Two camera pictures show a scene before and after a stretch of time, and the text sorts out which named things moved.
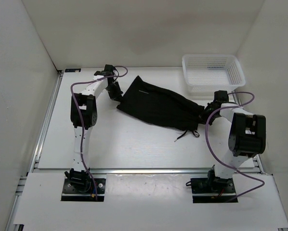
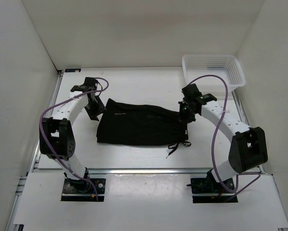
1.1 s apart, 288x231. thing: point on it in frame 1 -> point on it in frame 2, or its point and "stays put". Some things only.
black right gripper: [203, 115] -> [183, 118]
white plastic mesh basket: [206, 73] stays put
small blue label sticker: [73, 70] stays put
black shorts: [152, 103] -> [124, 123]
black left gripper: [117, 96] -> [100, 109]
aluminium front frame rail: [150, 171] stays put
